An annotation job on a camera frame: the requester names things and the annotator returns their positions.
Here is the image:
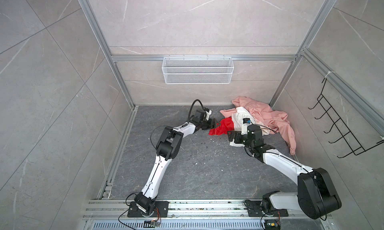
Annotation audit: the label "aluminium frame profiles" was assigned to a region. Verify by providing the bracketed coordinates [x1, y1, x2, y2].
[72, 0, 384, 138]

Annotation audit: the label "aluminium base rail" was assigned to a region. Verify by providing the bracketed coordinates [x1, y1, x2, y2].
[81, 199, 338, 230]

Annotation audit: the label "black wire hook rack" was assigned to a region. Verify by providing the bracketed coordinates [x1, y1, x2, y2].
[308, 78, 384, 159]

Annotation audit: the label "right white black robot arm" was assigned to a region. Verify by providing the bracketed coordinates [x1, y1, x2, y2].
[228, 125, 342, 220]

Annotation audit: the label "white cloth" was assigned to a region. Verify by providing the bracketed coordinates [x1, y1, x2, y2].
[230, 107, 264, 147]

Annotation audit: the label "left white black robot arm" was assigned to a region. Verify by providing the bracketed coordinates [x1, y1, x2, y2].
[134, 117, 219, 216]

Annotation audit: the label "red cloth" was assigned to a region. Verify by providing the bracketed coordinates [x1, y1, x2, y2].
[209, 117, 235, 136]

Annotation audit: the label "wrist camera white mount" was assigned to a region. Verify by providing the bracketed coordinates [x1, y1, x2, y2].
[241, 118, 252, 135]
[204, 107, 212, 121]

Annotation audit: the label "white wire mesh basket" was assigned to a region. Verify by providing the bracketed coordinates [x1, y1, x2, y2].
[162, 57, 234, 85]

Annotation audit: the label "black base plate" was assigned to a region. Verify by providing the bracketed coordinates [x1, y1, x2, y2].
[244, 200, 289, 217]
[127, 201, 170, 218]

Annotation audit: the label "pink cloth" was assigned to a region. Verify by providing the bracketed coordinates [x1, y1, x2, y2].
[220, 97, 297, 155]

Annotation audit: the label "left black corrugated cable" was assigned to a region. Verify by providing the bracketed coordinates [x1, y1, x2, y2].
[187, 99, 205, 123]

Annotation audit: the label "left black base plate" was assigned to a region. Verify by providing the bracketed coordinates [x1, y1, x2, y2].
[127, 201, 170, 218]

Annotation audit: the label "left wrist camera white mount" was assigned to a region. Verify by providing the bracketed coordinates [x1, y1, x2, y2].
[204, 107, 212, 121]

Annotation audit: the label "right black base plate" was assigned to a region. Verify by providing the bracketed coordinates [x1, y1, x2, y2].
[244, 200, 289, 217]

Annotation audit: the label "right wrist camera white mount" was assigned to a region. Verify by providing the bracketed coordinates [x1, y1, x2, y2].
[241, 118, 252, 135]

